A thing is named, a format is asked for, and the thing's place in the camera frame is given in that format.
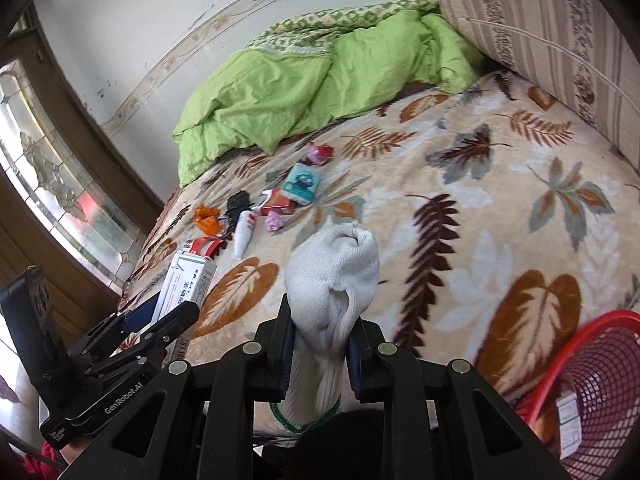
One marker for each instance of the striped floral cushion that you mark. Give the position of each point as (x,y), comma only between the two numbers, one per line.
(545,25)

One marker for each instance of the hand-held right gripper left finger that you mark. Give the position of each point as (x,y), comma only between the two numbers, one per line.
(286,355)

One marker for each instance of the white tube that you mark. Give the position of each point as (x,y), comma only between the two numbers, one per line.
(245,234)

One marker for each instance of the wooden door with glass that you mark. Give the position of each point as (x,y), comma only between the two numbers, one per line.
(55,170)

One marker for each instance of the teal box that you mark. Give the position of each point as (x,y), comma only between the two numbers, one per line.
(302,184)

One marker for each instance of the red cigarette pack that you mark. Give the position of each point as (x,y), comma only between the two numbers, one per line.
(277,204)

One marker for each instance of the small pink wrapper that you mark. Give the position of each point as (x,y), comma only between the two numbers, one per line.
(274,221)

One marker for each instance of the long white carton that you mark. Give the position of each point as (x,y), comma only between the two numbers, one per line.
(195,280)

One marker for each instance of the red and white wrapper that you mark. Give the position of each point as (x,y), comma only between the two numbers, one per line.
(202,246)

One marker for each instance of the crumpled black plastic bag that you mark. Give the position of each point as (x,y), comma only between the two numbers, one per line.
(237,205)

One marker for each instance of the red mesh basket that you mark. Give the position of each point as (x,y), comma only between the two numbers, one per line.
(605,385)

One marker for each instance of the orange wrapper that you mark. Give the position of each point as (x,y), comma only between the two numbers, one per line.
(206,217)

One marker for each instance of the green quilt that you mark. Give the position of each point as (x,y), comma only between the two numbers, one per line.
(280,85)

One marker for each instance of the white sock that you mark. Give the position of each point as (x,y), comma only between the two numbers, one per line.
(332,280)

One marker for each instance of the small white box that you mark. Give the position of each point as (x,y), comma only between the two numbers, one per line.
(570,425)

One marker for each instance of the pink and red wrapper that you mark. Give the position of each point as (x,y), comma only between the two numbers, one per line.
(320,153)

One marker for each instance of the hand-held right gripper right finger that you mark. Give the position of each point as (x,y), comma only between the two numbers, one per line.
(356,367)

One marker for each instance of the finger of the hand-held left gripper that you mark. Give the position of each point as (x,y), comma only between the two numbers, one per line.
(167,325)
(135,319)

